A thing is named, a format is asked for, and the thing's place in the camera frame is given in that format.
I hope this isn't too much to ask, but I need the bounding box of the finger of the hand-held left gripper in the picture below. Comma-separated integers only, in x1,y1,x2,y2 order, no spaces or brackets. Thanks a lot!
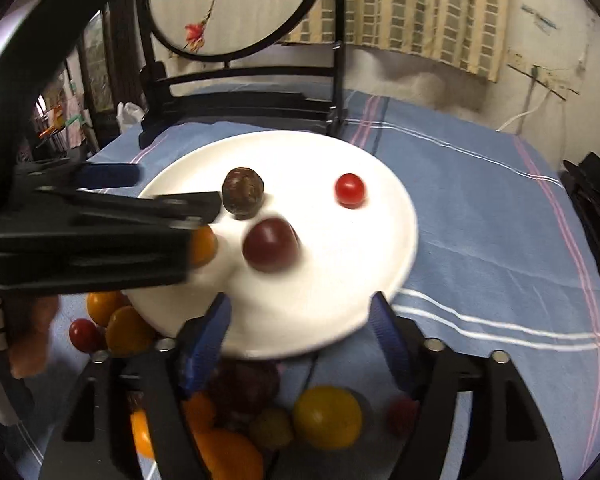
37,187,223,229
17,159,142,189

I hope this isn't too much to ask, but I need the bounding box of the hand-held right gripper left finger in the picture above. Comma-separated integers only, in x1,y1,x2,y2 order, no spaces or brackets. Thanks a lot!
39,291,233,480

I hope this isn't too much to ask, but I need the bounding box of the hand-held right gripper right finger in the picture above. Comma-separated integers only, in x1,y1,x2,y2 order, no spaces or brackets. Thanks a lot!
369,291,566,480

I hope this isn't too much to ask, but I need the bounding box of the orange cherry tomato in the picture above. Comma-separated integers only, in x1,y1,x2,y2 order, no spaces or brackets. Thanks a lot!
182,392,217,433
190,225,219,268
86,290,128,327

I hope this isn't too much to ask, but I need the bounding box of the dark red cherry tomato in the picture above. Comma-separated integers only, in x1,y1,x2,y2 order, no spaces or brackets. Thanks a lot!
243,218,300,274
69,318,106,353

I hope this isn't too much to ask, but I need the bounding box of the white round plate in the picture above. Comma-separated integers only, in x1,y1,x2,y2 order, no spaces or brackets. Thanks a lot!
125,131,420,361

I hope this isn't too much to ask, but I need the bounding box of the person's left hand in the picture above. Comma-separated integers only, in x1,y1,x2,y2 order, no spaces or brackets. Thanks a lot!
7,294,61,380

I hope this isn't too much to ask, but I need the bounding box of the dark purple fruit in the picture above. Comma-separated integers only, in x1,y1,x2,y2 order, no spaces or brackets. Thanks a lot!
207,360,281,416

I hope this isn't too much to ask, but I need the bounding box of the white plastic bag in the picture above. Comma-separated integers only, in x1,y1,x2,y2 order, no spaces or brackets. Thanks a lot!
116,102,146,133

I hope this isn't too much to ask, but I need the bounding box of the brown round fruit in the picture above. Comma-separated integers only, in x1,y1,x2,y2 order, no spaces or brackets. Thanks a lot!
222,167,266,220

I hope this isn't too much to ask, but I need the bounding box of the small red cherry tomato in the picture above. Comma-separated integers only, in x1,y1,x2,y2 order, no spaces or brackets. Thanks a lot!
386,397,421,436

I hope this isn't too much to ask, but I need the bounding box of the yellow-orange cherry tomato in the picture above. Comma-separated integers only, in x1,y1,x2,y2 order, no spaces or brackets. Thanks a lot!
105,306,156,356

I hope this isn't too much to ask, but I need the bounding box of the large yellow tomato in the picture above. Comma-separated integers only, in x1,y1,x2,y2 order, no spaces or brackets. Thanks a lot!
292,385,363,450

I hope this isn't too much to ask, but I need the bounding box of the olive green cherry tomato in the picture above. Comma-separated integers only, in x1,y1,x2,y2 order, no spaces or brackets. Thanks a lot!
249,407,296,451

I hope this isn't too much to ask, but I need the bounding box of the large orange tomato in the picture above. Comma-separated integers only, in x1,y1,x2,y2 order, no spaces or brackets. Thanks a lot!
192,427,265,480

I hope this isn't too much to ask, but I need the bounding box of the dark wooden cabinet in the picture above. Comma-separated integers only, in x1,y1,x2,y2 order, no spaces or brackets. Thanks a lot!
77,0,156,146

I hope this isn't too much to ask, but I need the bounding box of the blue striped tablecloth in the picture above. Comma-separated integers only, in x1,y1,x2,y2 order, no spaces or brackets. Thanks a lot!
0,82,600,480

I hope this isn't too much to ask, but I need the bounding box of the bright red cherry tomato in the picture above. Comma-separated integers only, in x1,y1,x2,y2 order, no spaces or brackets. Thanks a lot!
334,173,367,209

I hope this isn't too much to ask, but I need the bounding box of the round embroidered screen with stand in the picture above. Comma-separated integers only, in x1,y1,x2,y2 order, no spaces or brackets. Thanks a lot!
139,0,348,150

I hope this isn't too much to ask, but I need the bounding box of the black chair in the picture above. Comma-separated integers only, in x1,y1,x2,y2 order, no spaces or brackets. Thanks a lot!
562,150,600,261

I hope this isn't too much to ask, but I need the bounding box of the beige checked curtain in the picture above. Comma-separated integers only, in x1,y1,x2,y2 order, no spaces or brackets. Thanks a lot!
280,0,511,83

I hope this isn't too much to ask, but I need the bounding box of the white cable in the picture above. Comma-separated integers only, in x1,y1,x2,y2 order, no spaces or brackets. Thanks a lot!
497,67,556,133

